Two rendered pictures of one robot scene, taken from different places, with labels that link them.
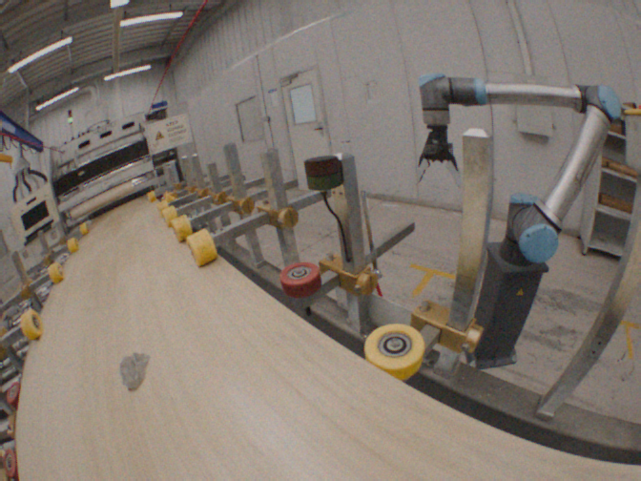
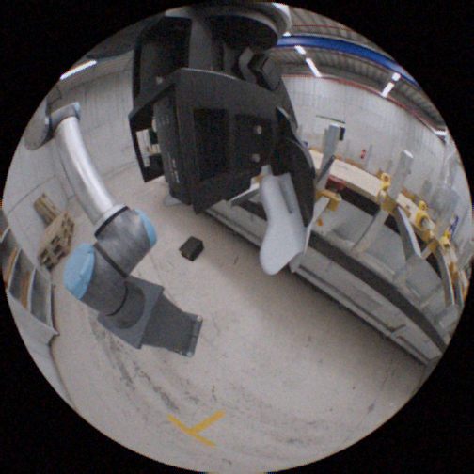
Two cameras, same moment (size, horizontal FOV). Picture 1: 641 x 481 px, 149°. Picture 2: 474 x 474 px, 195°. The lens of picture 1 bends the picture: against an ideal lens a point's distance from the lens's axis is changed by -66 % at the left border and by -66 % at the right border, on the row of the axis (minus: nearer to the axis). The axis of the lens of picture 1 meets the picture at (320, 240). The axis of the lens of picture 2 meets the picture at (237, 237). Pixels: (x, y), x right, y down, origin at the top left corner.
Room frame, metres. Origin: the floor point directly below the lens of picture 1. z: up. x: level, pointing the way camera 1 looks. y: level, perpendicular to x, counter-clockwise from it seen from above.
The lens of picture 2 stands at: (0.87, -0.43, 1.06)
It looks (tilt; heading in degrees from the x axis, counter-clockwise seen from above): 45 degrees down; 172
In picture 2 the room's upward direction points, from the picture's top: straight up
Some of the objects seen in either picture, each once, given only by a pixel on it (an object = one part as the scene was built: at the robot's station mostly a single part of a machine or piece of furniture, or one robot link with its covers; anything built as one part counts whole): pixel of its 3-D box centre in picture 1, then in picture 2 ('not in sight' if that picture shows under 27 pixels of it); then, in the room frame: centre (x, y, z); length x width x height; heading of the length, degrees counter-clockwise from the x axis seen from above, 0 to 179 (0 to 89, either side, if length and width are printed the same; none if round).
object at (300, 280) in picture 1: (303, 293); (332, 189); (0.44, 0.05, 0.85); 0.08 x 0.08 x 0.11
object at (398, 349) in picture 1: (393, 366); not in sight; (0.22, -0.07, 0.85); 0.08 x 0.08 x 0.11
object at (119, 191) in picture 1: (117, 192); not in sight; (2.20, 1.97, 1.05); 1.43 x 0.12 x 0.12; 128
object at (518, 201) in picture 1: (524, 216); (93, 277); (0.72, -0.83, 0.79); 0.17 x 0.15 x 0.18; 150
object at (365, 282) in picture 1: (346, 275); (323, 196); (0.49, -0.05, 0.85); 0.14 x 0.06 x 0.05; 38
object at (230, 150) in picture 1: (243, 209); (429, 244); (0.87, 0.24, 0.93); 0.04 x 0.04 x 0.48; 38
